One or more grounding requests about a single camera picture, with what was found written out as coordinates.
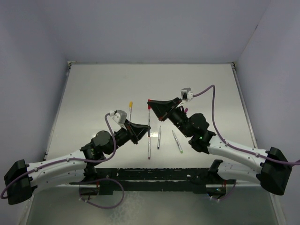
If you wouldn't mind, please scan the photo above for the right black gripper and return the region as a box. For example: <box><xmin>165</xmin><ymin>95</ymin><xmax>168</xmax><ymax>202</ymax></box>
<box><xmin>148</xmin><ymin>97</ymin><xmax>192</xmax><ymax>137</ymax></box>

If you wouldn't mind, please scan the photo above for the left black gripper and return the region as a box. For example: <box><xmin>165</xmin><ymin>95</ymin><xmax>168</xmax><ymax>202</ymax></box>
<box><xmin>105</xmin><ymin>119</ymin><xmax>150</xmax><ymax>155</ymax></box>

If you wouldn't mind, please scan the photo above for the red pen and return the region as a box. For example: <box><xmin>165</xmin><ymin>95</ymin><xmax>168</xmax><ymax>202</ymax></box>
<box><xmin>148</xmin><ymin>110</ymin><xmax>150</xmax><ymax>137</ymax></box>

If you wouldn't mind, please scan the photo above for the yellow pen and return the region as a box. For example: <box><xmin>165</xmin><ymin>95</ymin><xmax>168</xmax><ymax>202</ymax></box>
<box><xmin>128</xmin><ymin>107</ymin><xmax>132</xmax><ymax>121</ymax></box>

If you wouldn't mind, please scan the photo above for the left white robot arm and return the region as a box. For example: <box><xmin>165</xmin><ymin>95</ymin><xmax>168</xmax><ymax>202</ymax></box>
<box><xmin>0</xmin><ymin>120</ymin><xmax>150</xmax><ymax>205</ymax></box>

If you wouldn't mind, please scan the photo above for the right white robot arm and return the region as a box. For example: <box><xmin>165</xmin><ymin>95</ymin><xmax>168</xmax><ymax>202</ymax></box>
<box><xmin>147</xmin><ymin>97</ymin><xmax>292</xmax><ymax>195</ymax></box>

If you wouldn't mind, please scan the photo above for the pink pen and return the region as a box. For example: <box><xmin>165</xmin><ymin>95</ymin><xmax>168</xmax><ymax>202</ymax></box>
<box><xmin>148</xmin><ymin>137</ymin><xmax>151</xmax><ymax>160</ymax></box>

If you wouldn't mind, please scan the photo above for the blue pen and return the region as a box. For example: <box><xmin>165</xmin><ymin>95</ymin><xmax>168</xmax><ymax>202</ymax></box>
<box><xmin>157</xmin><ymin>126</ymin><xmax>162</xmax><ymax>149</ymax></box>

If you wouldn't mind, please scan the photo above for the green pen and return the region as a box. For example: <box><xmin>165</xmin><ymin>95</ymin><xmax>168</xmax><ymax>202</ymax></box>
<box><xmin>172</xmin><ymin>131</ymin><xmax>183</xmax><ymax>154</ymax></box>

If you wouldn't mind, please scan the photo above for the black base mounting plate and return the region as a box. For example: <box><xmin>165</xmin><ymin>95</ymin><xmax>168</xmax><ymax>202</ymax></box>
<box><xmin>78</xmin><ymin>168</ymin><xmax>235</xmax><ymax>195</ymax></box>

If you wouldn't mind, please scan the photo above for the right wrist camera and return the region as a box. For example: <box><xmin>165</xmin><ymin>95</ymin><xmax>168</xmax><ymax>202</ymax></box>
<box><xmin>180</xmin><ymin>88</ymin><xmax>193</xmax><ymax>102</ymax></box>

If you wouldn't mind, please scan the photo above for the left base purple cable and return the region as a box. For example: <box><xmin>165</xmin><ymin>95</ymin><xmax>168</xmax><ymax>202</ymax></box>
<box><xmin>78</xmin><ymin>176</ymin><xmax>125</xmax><ymax>209</ymax></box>

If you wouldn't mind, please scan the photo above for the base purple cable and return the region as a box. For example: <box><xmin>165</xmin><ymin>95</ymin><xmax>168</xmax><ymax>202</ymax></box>
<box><xmin>78</xmin><ymin>176</ymin><xmax>125</xmax><ymax>209</ymax></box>
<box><xmin>210</xmin><ymin>180</ymin><xmax>237</xmax><ymax>203</ymax></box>

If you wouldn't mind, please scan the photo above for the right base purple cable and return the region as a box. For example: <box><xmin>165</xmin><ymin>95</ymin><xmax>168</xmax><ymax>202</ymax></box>
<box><xmin>210</xmin><ymin>180</ymin><xmax>237</xmax><ymax>203</ymax></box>

